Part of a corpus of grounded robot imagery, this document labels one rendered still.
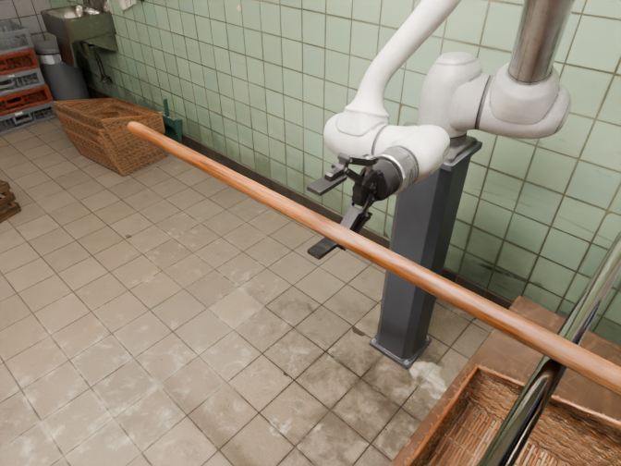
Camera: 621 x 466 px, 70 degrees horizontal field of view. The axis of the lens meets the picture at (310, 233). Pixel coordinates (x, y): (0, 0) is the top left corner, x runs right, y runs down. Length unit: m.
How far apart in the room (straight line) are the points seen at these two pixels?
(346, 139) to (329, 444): 1.20
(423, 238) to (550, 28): 0.73
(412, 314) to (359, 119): 1.01
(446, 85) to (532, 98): 0.22
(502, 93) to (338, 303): 1.33
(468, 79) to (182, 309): 1.65
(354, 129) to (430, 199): 0.54
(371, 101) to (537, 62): 0.42
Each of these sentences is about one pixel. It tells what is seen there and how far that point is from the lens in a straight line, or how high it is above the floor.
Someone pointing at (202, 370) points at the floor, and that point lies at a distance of 2.06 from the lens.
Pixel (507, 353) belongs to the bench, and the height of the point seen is 0.58.
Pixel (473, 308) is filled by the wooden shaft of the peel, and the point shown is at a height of 1.20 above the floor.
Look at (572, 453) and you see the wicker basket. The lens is 1.26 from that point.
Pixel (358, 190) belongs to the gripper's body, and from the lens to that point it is 0.83.
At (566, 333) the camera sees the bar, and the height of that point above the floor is 1.17.
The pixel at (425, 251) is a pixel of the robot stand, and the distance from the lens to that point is 1.61.
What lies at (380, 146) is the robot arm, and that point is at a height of 1.21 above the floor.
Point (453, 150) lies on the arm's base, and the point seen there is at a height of 1.02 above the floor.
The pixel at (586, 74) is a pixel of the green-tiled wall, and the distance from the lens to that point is 1.81.
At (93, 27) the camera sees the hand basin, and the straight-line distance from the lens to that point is 4.07.
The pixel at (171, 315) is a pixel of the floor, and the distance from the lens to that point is 2.30.
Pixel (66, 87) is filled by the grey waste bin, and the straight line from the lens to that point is 4.73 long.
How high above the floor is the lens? 1.65
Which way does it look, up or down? 38 degrees down
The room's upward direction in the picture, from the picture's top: straight up
